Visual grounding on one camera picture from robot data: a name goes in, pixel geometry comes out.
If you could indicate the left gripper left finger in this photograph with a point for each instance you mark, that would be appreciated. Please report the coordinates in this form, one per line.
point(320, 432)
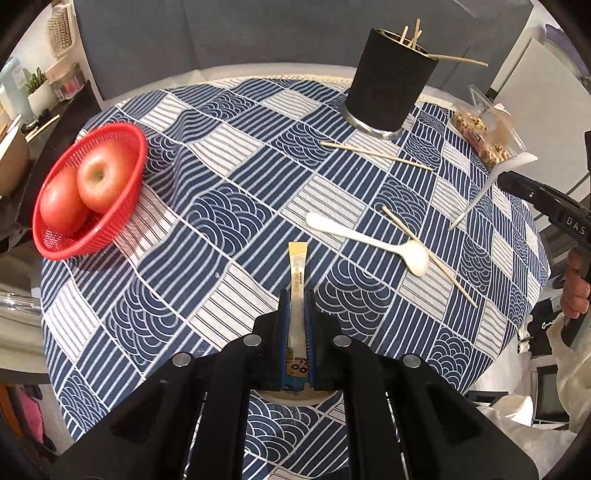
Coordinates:
point(188, 419)

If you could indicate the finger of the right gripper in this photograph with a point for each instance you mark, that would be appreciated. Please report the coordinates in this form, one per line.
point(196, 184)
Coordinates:
point(531, 189)

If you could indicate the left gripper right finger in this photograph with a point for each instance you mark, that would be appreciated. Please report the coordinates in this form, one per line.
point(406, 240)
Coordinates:
point(403, 420)

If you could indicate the white spoon with cartoon print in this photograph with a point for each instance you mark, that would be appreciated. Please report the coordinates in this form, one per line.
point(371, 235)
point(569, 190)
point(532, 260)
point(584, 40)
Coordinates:
point(296, 341)

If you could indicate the white spoon with decorated handle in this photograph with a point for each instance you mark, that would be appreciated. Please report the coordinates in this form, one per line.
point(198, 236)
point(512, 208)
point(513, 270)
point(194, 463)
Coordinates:
point(506, 166)

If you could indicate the person's right hand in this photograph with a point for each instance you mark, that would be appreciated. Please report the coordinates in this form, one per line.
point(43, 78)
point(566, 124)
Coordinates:
point(576, 291)

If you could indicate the clear plastic cookie box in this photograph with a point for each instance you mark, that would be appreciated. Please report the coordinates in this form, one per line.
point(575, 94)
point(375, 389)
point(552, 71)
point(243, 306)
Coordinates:
point(487, 129)

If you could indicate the plain white ceramic spoon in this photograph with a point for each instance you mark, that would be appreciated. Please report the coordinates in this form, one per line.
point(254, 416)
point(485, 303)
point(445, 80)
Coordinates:
point(414, 255)

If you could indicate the black cylindrical utensil holder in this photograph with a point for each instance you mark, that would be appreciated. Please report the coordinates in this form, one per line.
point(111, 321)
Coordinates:
point(390, 77)

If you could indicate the blue patterned tablecloth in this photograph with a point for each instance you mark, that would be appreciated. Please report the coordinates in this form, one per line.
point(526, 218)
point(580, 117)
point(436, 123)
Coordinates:
point(232, 168)

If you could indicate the rear red apple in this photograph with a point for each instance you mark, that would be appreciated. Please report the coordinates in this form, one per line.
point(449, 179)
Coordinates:
point(61, 206)

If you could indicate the red apple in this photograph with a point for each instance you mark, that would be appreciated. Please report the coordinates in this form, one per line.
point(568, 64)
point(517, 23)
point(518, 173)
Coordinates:
point(104, 173)
point(61, 206)

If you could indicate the red plastic basket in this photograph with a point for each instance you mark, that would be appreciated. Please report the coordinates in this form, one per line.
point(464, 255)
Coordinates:
point(99, 229)

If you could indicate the front red apple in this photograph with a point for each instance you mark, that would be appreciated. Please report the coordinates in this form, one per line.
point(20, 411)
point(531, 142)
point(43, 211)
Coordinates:
point(104, 173)

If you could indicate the beige ceramic mug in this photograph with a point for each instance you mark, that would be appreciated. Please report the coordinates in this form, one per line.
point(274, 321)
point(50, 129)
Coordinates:
point(15, 158)

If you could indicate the dark side shelf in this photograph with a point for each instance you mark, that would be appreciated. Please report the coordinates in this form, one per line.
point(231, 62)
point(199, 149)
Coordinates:
point(46, 148)

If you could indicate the glass candle jar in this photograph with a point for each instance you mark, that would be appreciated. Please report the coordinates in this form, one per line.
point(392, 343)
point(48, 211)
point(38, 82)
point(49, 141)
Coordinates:
point(66, 81)

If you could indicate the small potted green plant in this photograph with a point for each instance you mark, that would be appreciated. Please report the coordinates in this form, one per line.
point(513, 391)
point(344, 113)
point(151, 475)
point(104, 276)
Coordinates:
point(41, 95)

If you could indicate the white bottle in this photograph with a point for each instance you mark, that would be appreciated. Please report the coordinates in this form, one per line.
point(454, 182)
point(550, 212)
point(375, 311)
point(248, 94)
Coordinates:
point(15, 84)

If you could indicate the grey sofa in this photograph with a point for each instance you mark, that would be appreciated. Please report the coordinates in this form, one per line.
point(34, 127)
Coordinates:
point(130, 44)

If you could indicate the wooden hair brush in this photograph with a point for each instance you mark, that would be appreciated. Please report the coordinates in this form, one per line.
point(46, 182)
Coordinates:
point(59, 30)

